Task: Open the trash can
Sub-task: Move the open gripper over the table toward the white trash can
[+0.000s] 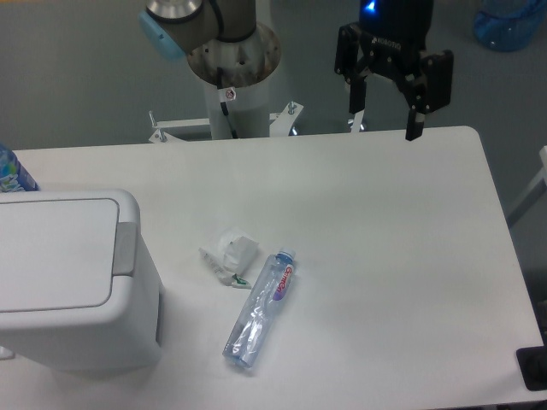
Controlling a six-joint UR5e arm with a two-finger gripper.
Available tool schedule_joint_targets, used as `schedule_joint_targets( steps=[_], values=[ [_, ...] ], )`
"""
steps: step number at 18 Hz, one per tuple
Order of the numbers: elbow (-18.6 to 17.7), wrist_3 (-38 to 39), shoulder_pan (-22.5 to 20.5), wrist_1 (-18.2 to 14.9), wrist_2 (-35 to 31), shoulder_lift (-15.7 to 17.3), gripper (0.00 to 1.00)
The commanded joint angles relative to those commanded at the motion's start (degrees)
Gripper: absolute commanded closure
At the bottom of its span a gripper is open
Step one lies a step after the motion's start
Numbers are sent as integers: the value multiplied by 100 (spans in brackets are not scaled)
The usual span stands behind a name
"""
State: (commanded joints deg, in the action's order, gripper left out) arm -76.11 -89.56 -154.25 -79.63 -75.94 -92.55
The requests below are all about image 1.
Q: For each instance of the clear plastic water bottle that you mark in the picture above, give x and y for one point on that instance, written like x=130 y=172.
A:
x=260 y=309

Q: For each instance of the blue labelled bottle left edge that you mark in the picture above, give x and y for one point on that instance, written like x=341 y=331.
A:
x=14 y=176

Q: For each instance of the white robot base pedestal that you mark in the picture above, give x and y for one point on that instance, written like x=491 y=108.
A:
x=235 y=78

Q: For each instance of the white frame right edge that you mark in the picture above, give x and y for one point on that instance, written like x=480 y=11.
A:
x=532 y=192

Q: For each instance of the blue water jug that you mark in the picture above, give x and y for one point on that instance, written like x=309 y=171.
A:
x=507 y=26

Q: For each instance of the table clamp bracket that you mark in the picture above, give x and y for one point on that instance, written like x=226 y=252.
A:
x=283 y=123
x=174 y=131

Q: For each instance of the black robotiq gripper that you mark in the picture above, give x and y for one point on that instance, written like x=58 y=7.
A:
x=395 y=29

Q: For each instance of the white push-lid trash can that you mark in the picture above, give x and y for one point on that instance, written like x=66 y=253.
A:
x=79 y=288

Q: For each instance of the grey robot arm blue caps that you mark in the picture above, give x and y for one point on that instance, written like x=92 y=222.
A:
x=176 y=28

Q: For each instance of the left table clamp bracket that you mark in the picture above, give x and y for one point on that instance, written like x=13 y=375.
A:
x=174 y=131

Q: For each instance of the middle table clamp bracket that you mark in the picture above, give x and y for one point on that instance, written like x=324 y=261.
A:
x=283 y=123

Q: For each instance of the crumpled white plastic wrapper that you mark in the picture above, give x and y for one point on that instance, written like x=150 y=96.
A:
x=229 y=253

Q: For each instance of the black device table corner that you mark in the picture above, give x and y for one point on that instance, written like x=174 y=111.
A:
x=532 y=362

